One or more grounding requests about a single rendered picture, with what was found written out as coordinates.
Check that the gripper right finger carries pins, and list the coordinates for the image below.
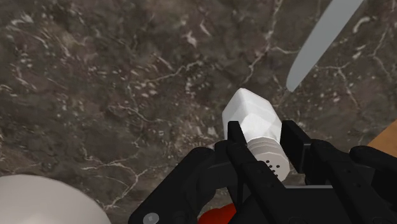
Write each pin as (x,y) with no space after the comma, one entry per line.
(341,173)

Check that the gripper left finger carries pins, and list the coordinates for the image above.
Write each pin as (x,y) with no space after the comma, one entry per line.
(198,183)

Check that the white salt shaker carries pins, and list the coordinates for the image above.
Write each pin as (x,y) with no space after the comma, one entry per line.
(257,124)

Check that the red round object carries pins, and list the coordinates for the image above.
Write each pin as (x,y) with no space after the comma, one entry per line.
(218,215)

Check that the brown wooden board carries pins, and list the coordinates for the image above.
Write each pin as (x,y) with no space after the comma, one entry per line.
(386,138)

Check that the grey table knife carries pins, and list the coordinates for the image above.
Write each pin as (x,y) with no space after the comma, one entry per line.
(319,40)

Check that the white round plate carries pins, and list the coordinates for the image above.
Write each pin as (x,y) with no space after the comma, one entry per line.
(43,201)

